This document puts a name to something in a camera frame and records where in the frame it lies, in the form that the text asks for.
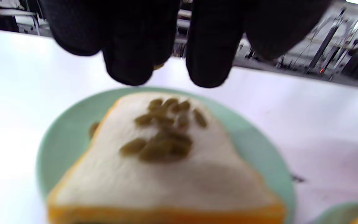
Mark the green round plate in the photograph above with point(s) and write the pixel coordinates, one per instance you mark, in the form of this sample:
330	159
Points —
253	146
331	216

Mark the person's left hand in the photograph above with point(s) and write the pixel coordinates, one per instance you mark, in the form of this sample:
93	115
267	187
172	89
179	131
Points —
129	37

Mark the pile of green raisins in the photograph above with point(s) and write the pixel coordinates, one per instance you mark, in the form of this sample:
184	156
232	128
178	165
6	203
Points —
163	146

